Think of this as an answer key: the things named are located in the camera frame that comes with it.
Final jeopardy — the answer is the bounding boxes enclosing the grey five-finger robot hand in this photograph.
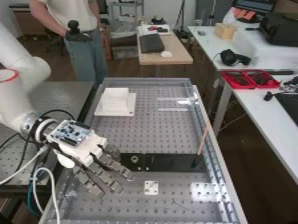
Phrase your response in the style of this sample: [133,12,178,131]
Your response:
[45,119,135,198]

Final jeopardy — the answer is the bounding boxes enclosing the small white box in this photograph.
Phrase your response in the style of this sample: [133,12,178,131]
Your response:
[93,86,138,118]

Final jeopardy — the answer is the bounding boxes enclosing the small white square plate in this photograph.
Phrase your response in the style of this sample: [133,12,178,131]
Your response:
[142,180,161,195]

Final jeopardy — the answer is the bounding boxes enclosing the black plate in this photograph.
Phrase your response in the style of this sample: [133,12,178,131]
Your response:
[118,152,209,173]

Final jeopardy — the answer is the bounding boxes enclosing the clear box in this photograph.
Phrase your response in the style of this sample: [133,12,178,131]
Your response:
[38,76,250,224]

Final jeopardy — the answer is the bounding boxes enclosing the thin stick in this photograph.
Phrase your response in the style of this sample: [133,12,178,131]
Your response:
[191,114,215,168]

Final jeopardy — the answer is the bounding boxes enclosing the black keyboard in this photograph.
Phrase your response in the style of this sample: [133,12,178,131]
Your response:
[138,32,166,55]

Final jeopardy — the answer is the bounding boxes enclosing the black handheld controller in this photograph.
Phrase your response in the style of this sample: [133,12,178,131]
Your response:
[64,19,94,43]

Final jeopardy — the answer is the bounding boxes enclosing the wooden desk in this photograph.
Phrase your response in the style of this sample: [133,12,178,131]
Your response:
[135,24,195,67]

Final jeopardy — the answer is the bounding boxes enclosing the person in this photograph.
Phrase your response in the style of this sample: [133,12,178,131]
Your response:
[28,0,109,90]

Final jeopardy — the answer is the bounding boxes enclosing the red tray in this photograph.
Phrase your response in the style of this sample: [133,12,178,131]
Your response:
[243,68,282,90]
[219,69,258,91]

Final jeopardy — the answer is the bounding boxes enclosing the white desk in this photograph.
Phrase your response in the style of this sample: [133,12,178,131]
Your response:
[187,24,298,74]
[211,73,298,186]

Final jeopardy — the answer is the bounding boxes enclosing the metal shelf rack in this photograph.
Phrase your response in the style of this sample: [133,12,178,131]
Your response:
[106,0,146,34]

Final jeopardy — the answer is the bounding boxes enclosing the black headphones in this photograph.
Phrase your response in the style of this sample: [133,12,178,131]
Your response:
[219,48,253,67]

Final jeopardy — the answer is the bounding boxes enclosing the small cardboard box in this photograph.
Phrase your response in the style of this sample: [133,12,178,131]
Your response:
[213,22,237,42]

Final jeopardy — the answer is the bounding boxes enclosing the black mat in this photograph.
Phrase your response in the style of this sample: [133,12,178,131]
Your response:
[273,92,298,127]

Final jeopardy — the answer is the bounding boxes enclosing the black bag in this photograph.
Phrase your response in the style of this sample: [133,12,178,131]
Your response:
[258,12,298,47]

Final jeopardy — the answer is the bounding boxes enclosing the computer screen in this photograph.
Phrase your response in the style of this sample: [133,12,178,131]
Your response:
[231,0,279,15]

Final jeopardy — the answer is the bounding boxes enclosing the black cable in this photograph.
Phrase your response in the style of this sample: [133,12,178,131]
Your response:
[38,108,78,128]
[0,131,37,168]

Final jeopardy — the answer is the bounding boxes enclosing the white cable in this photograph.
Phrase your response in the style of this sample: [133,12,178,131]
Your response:
[32,167,61,224]
[0,145,49,186]

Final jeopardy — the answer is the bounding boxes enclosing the blue cable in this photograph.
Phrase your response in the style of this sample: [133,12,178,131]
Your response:
[25,173,44,218]

